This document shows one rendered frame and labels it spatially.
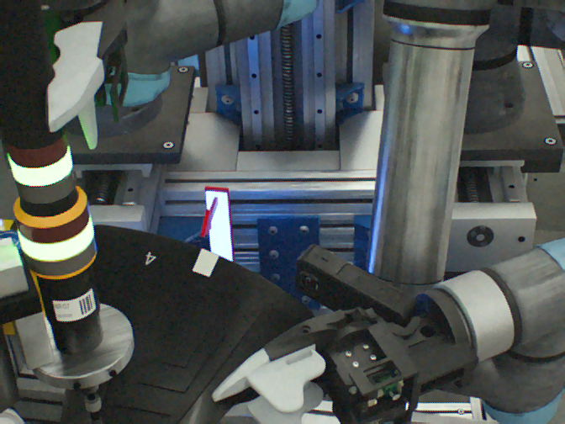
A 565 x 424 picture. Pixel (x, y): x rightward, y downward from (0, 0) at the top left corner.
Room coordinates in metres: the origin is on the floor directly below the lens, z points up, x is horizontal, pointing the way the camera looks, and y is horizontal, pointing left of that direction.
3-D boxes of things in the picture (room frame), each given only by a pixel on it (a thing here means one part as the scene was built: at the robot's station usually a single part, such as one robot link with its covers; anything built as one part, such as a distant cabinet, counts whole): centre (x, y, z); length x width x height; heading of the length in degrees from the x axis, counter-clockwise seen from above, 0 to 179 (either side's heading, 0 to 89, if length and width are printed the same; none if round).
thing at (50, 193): (0.50, 0.14, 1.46); 0.03 x 0.03 x 0.01
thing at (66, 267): (0.50, 0.14, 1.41); 0.04 x 0.04 x 0.01
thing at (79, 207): (0.50, 0.14, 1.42); 0.04 x 0.04 x 0.05
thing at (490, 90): (1.21, -0.26, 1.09); 0.15 x 0.15 x 0.10
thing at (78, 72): (0.51, 0.11, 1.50); 0.09 x 0.03 x 0.06; 6
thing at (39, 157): (0.50, 0.14, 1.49); 0.03 x 0.03 x 0.01
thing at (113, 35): (0.56, 0.11, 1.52); 0.09 x 0.05 x 0.02; 6
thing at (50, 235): (0.50, 0.14, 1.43); 0.04 x 0.04 x 0.01
